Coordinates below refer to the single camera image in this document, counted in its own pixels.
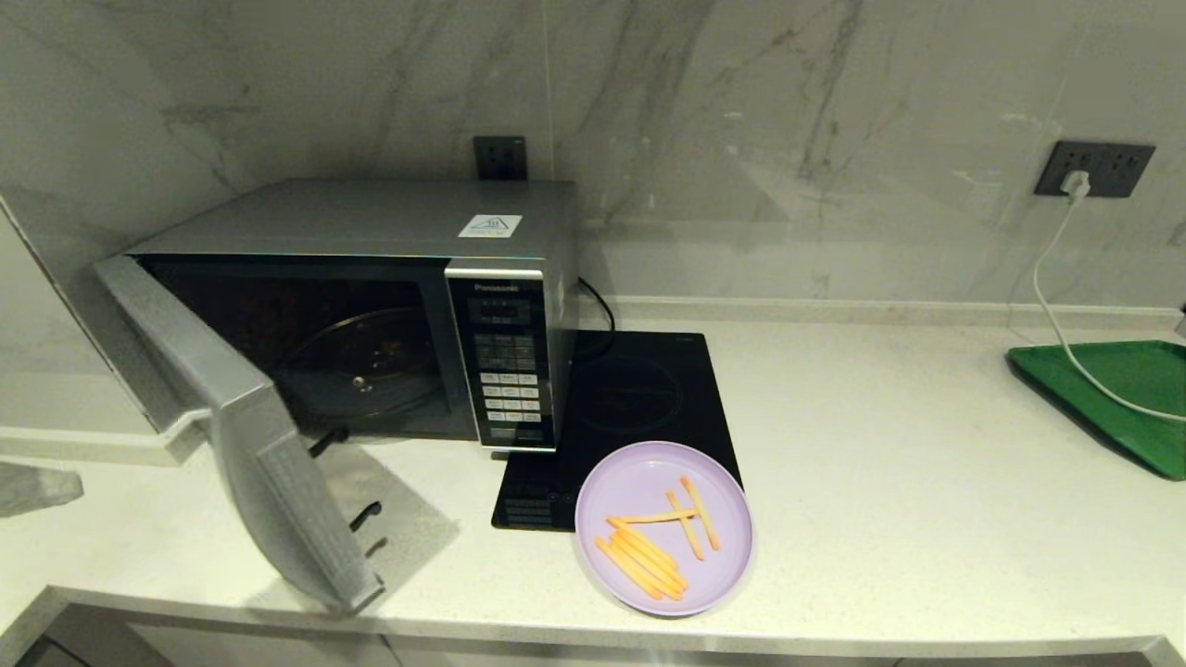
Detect purple plate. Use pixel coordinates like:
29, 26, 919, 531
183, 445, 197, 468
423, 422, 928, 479
574, 440, 757, 619

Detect silver Panasonic microwave oven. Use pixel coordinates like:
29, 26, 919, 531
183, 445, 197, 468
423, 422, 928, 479
125, 179, 582, 453

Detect black induction cooktop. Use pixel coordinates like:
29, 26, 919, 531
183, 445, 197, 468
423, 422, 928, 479
491, 329, 756, 534

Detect green plastic tray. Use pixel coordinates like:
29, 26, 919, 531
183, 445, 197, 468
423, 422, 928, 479
1007, 340, 1186, 481

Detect small black wall outlet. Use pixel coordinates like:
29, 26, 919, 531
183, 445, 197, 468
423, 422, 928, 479
473, 136, 528, 182

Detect black cable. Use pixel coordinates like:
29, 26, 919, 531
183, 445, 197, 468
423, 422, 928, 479
579, 277, 616, 334

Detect white power cable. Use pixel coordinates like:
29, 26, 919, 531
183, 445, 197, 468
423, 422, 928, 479
1031, 194, 1186, 423

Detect wide black wall outlet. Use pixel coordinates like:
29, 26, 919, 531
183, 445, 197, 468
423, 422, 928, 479
1034, 141, 1156, 198

